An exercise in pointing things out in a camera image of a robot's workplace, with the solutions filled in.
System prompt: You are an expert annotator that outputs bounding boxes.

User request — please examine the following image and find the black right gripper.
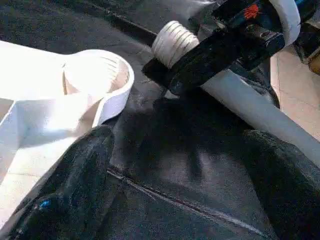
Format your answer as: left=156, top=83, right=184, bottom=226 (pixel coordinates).
left=142, top=0, right=287, bottom=97

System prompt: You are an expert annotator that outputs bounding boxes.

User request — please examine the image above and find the white plastic table top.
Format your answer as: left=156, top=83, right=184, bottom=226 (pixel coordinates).
left=0, top=40, right=135, bottom=229

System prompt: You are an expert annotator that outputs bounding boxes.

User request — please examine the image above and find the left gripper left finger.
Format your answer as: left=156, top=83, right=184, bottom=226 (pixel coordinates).
left=0, top=125, right=115, bottom=240

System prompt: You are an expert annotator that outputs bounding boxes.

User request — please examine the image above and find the black work mat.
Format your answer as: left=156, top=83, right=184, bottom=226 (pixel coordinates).
left=0, top=0, right=320, bottom=240

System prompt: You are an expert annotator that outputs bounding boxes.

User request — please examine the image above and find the white plastic table leg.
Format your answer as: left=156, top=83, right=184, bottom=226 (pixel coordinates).
left=151, top=20, right=320, bottom=169

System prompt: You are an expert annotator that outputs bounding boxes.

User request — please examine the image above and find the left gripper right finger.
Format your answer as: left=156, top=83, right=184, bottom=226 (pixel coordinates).
left=245, top=130, right=320, bottom=240

